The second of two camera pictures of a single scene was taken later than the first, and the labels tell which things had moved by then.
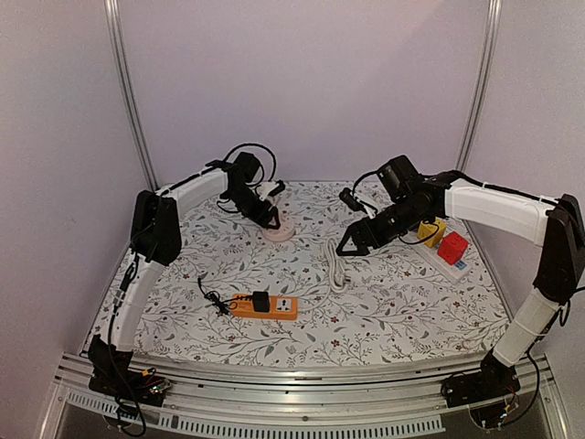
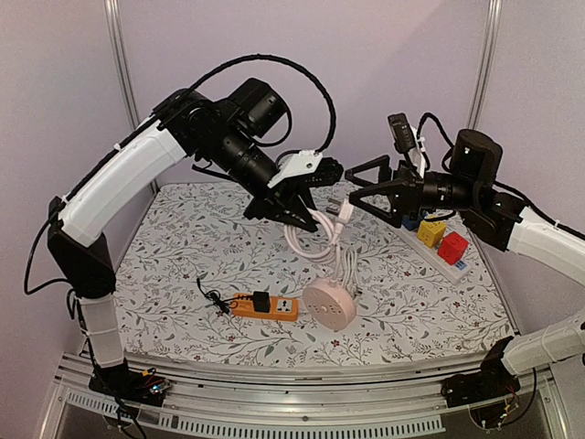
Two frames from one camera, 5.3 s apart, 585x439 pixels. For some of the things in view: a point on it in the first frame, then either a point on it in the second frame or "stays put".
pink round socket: [285, 231] -> [331, 303]
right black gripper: [366, 230] -> [407, 194]
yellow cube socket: [429, 230] stays put
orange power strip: [281, 307] stays put
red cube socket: [452, 248] stays put
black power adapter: [260, 301] stays put
